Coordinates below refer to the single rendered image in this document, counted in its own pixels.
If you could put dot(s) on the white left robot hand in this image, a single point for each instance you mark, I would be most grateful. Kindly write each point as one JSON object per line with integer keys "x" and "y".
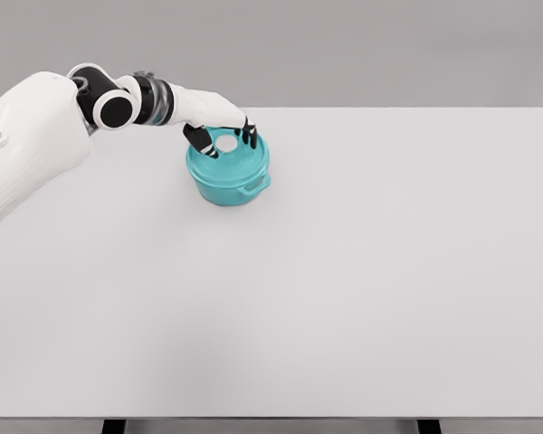
{"x": 217, "y": 110}

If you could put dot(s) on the teal pot lid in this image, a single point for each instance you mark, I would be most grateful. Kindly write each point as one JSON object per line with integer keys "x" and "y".
{"x": 235, "y": 160}

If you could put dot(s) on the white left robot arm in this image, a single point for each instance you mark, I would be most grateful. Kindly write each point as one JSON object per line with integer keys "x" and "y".
{"x": 31, "y": 135}

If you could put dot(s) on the teal pot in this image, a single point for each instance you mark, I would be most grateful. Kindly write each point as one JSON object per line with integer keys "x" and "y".
{"x": 226, "y": 192}

